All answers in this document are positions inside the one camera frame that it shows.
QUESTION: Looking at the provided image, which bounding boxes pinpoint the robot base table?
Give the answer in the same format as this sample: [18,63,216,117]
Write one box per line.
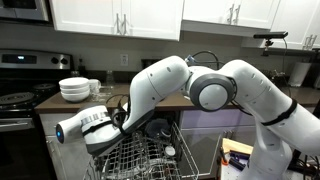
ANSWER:
[219,138,253,180]

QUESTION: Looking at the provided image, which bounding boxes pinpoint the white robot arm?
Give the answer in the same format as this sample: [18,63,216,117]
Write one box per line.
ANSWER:
[56,56,320,180]

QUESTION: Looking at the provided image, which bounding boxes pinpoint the clear glass jar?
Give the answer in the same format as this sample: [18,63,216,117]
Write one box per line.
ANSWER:
[90,70,115,102]

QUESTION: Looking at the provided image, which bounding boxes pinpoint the white mug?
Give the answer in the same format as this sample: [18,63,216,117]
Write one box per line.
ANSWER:
[88,79,101,94]

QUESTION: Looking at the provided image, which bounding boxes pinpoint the stacked white bowls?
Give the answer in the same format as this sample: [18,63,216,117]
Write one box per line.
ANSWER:
[59,77,90,102]

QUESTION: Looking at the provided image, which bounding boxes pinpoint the white drawer cabinet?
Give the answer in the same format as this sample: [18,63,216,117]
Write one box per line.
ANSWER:
[40,113,90,180]

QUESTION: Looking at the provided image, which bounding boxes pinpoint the paper towel roll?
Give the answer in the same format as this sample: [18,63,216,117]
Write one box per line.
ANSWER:
[288,62,311,87]

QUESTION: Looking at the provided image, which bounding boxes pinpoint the white upper cabinets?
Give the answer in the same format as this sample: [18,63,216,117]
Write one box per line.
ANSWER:
[49,0,319,48]

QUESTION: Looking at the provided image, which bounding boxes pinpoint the wire dishwasher rack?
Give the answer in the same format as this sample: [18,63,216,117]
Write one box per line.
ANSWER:
[82,119,199,180]

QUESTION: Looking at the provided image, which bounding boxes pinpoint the black camera on stand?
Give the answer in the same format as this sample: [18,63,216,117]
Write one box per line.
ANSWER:
[253,31,288,39]

